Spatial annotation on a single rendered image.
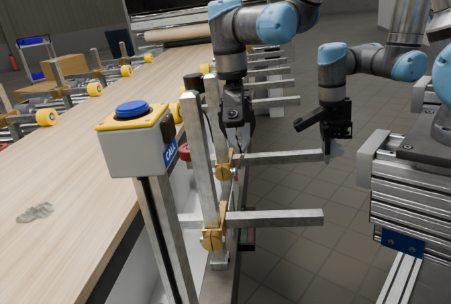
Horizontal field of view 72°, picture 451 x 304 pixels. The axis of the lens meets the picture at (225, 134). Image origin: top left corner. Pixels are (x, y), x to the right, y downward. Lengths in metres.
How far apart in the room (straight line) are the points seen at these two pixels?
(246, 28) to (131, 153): 0.37
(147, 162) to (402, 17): 0.68
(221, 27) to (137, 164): 0.40
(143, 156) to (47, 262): 0.43
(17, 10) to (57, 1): 1.40
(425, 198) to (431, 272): 0.90
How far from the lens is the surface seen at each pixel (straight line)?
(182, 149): 1.02
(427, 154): 0.65
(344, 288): 1.75
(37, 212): 0.92
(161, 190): 0.41
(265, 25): 0.62
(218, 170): 0.95
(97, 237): 0.76
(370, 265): 1.87
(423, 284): 1.56
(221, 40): 0.70
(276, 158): 1.00
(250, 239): 0.93
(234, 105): 0.69
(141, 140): 0.36
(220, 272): 0.87
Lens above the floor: 1.33
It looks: 24 degrees down
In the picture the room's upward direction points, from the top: 8 degrees counter-clockwise
